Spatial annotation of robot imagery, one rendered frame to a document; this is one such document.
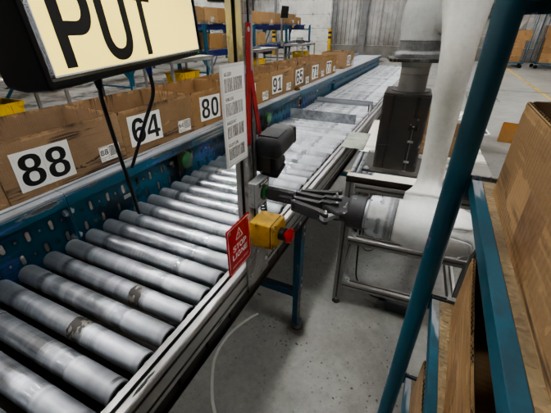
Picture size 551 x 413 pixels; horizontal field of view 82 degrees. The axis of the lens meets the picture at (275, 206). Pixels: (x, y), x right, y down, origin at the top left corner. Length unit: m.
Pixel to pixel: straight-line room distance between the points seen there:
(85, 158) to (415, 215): 0.97
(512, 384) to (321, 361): 1.39
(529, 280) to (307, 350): 1.40
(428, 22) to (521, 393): 1.28
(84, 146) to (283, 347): 1.16
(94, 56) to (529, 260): 0.45
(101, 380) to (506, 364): 0.63
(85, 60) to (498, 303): 0.43
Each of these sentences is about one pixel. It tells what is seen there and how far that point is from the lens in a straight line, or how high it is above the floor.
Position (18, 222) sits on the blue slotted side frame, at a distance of 1.05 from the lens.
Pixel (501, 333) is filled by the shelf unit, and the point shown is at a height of 1.14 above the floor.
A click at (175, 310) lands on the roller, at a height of 0.75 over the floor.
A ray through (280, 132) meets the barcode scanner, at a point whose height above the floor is 1.09.
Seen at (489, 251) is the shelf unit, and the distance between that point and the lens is 0.32.
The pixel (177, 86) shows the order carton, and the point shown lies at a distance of 1.89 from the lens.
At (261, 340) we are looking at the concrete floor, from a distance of 1.65.
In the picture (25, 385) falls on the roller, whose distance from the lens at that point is 0.78.
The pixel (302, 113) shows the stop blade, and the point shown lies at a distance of 2.30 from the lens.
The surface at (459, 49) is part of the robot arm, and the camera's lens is 0.75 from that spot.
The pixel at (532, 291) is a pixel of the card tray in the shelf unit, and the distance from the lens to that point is 0.27.
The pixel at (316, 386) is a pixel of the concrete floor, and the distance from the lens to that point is 1.53.
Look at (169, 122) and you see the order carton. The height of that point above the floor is 0.96.
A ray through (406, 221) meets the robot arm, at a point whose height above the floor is 0.98.
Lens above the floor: 1.30
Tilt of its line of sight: 30 degrees down
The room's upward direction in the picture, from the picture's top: straight up
